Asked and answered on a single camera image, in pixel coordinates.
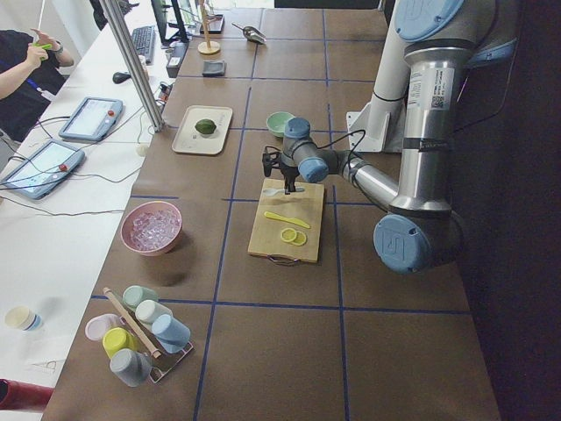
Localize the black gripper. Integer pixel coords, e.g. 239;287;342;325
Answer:
280;161;300;195

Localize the white plastic spoon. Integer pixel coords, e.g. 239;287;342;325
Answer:
262;187;305;196

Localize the mint green bowl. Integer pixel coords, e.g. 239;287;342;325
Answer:
266;111;295;138

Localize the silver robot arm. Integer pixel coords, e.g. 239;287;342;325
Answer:
262;1;521;274

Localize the pink bowl with ice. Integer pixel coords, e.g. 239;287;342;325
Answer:
120;201;182;256

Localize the wooden cutting board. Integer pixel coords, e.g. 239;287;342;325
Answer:
248;178;325;263

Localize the yellow plastic knife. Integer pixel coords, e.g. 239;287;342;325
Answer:
263;211;311;229

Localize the green avocado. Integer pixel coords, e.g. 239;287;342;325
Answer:
195;118;217;136

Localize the cream rabbit tray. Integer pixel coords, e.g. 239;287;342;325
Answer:
172;105;233;155

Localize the grey folded cloth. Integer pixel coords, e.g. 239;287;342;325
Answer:
202;61;226;77

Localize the metal scoop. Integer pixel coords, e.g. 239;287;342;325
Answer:
231;23;266;45

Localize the wooden mug tree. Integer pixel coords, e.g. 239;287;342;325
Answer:
197;0;221;55

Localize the black box with label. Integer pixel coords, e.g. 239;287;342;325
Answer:
166;42;188;78

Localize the black computer mouse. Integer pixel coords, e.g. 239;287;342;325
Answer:
112;72;131;84

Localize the black keyboard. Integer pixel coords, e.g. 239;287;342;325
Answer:
131;25;156;65

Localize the upper teach pendant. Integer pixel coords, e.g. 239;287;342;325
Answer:
59;96;124;142

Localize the teach pendant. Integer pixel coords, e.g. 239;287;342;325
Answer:
1;139;86;200
59;96;124;142

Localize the cup rack with cups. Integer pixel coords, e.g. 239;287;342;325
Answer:
84;285;195;388

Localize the lower teach pendant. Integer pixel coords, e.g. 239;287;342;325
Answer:
1;139;86;200

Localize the person in black shirt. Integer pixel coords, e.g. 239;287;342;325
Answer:
1;29;75;142

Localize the paper cup blue stripe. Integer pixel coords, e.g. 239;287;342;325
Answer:
4;306;42;332

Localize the red object at edge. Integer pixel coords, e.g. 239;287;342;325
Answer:
1;379;54;412

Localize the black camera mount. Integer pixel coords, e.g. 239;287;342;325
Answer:
261;146;281;177

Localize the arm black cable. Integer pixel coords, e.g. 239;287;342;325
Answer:
313;128;367;164

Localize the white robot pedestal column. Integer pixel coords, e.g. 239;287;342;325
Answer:
346;1;410;153

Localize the aluminium frame post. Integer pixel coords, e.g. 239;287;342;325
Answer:
100;0;165;132

